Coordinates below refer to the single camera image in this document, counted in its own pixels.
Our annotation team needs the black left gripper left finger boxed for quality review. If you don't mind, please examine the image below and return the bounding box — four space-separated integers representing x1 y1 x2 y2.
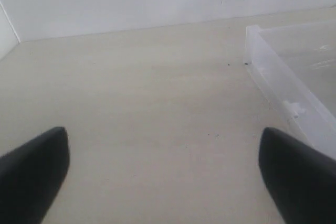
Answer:
1 126 70 223

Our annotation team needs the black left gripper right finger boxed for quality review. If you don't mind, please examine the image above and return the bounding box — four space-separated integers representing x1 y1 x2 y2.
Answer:
258 127 335 223

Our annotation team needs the clear plastic storage box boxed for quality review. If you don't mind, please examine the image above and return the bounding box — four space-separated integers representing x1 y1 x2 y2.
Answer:
244 20 335 158

